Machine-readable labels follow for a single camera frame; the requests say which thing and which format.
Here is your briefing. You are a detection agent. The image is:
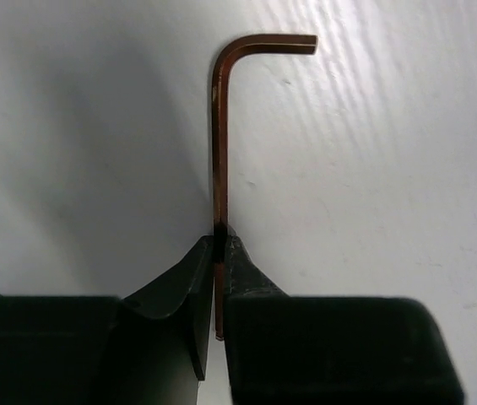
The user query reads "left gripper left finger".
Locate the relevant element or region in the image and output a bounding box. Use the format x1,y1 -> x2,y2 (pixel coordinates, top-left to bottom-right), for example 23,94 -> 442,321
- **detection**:
111,236 -> 214,404

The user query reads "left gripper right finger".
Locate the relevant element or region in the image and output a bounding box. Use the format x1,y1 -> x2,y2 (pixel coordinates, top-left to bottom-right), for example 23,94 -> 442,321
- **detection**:
220,235 -> 288,404

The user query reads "brown hex key long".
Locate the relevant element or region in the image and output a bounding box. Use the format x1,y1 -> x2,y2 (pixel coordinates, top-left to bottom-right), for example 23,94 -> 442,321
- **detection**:
211,34 -> 317,341

